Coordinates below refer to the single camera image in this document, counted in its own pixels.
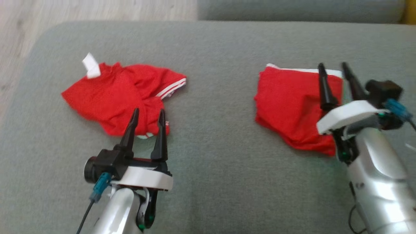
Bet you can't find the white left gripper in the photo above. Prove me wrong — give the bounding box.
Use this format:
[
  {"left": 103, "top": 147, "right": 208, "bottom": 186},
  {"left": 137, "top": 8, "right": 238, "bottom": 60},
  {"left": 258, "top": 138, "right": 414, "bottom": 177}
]
[{"left": 101, "top": 108, "right": 174, "bottom": 191}]

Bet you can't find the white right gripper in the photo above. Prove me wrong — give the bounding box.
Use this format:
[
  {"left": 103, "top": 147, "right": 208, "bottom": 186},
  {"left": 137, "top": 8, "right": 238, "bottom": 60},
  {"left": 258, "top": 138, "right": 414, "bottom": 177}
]
[{"left": 316, "top": 62, "right": 390, "bottom": 135}]

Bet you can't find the red jersey number 23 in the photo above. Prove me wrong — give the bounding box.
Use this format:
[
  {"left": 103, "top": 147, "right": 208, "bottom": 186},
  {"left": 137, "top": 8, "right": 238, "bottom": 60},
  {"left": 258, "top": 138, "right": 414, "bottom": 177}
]
[{"left": 61, "top": 53, "right": 187, "bottom": 139}]

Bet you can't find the red shorts white trim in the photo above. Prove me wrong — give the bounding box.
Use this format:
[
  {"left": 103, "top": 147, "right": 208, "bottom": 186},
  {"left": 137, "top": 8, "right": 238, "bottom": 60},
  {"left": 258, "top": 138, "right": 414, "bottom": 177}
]
[{"left": 254, "top": 63, "right": 344, "bottom": 156}]

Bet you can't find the blue right camera connector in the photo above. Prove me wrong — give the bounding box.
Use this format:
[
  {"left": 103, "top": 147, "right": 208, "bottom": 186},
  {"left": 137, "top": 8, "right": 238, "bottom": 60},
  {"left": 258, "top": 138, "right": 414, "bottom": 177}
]
[{"left": 385, "top": 99, "right": 413, "bottom": 122}]

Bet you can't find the blue camera connector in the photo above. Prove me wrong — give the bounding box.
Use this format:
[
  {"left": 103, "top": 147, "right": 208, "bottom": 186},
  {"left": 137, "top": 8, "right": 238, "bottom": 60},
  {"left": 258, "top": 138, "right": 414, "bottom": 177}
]
[
  {"left": 89, "top": 172, "right": 112, "bottom": 203},
  {"left": 385, "top": 99, "right": 413, "bottom": 122}
]

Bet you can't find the blue left camera connector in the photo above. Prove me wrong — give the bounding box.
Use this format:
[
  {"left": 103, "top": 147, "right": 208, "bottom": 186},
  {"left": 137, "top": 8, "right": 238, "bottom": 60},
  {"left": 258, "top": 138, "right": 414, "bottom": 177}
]
[{"left": 89, "top": 172, "right": 112, "bottom": 203}]

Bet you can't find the black left camera cable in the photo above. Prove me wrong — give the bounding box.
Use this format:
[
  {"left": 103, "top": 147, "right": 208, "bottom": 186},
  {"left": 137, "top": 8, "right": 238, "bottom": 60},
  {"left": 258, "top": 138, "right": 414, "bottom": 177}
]
[{"left": 76, "top": 200, "right": 95, "bottom": 234}]

